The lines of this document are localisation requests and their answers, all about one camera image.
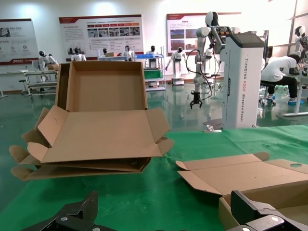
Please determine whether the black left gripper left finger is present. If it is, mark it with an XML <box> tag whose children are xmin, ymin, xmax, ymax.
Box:
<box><xmin>14</xmin><ymin>191</ymin><xmax>109</xmax><ymax>231</ymax></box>

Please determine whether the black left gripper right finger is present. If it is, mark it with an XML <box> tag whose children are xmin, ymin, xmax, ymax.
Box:
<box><xmin>226</xmin><ymin>190</ymin><xmax>308</xmax><ymax>231</ymax></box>

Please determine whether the flattened cardboard box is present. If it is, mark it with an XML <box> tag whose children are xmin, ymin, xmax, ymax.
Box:
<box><xmin>9</xmin><ymin>143</ymin><xmax>153</xmax><ymax>181</ymax></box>

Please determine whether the open brown cardboard mailer box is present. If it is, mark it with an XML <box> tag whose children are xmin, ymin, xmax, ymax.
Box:
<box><xmin>175</xmin><ymin>152</ymin><xmax>308</xmax><ymax>231</ymax></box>

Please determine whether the large open cardboard box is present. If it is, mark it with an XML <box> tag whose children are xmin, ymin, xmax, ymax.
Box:
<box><xmin>37</xmin><ymin>61</ymin><xmax>175</xmax><ymax>165</ymax></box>

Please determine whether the green table cloth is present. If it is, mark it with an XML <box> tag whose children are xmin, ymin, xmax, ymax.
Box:
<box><xmin>0</xmin><ymin>124</ymin><xmax>308</xmax><ymax>231</ymax></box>

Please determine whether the silver binder clip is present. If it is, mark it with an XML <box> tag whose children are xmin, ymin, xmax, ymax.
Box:
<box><xmin>203</xmin><ymin>124</ymin><xmax>222</xmax><ymax>133</ymax></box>

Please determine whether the white work desk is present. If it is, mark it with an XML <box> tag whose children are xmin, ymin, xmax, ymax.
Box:
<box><xmin>276</xmin><ymin>71</ymin><xmax>308</xmax><ymax>117</ymax></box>

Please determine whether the black stool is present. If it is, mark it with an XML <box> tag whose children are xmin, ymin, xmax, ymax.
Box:
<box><xmin>259</xmin><ymin>80</ymin><xmax>277</xmax><ymax>106</ymax></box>

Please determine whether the white wheeled robot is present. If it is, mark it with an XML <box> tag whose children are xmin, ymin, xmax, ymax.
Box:
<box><xmin>187</xmin><ymin>11</ymin><xmax>265</xmax><ymax>132</ymax></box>

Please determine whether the metal shelving rack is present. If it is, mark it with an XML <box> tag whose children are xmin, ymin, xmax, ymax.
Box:
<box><xmin>135</xmin><ymin>54</ymin><xmax>167</xmax><ymax>92</ymax></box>

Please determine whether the seated person white shirt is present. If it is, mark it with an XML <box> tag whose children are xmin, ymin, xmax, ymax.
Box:
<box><xmin>261</xmin><ymin>54</ymin><xmax>304</xmax><ymax>106</ymax></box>

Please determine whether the green storage bin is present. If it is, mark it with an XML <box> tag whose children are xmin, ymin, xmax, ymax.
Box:
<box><xmin>144</xmin><ymin>69</ymin><xmax>162</xmax><ymax>80</ymax></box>

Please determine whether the white frame work table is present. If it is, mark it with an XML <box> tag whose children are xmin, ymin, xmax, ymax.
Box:
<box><xmin>18</xmin><ymin>69</ymin><xmax>59</xmax><ymax>97</ymax></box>

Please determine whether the wide wall poster with photos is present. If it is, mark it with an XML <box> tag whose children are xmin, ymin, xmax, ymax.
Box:
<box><xmin>59</xmin><ymin>14</ymin><xmax>144</xmax><ymax>61</ymax></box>

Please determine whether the wall poster with red stripe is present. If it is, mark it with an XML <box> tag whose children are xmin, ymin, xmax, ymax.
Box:
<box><xmin>0</xmin><ymin>18</ymin><xmax>39</xmax><ymax>66</ymax></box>

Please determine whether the wall poster with landscape photos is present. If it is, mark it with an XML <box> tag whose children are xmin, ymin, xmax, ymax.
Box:
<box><xmin>166</xmin><ymin>12</ymin><xmax>242</xmax><ymax>55</ymax></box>

